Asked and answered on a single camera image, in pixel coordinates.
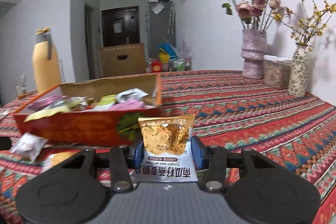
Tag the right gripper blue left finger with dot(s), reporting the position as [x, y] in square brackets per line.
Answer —
[138, 153]

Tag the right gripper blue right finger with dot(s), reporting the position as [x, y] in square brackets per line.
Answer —
[198, 151]

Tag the orange cracker snack packet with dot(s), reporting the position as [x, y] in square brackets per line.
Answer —
[167, 153]

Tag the wooden chair back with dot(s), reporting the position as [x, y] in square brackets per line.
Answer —
[122, 60]

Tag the patterned red tablecloth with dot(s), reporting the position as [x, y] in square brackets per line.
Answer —
[269, 158]

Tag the white crumpled snack packet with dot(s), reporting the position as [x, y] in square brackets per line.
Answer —
[29, 146]

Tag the woven tissue box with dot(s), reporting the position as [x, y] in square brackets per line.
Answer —
[277, 71]

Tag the pink textured vase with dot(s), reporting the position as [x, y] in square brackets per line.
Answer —
[253, 51]

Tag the floral ceramic vase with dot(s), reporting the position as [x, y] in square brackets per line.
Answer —
[298, 73]

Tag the dark entrance door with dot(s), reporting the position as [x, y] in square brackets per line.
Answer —
[120, 26]

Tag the yellow thermos jug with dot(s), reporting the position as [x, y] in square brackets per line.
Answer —
[45, 61]

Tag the glass cup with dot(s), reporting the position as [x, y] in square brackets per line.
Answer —
[20, 87]

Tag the grey refrigerator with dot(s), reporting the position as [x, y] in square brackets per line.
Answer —
[160, 25]

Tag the yellow blossom branches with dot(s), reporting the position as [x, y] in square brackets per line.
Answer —
[304, 26]

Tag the wire basket with bottles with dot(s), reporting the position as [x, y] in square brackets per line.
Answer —
[179, 64]

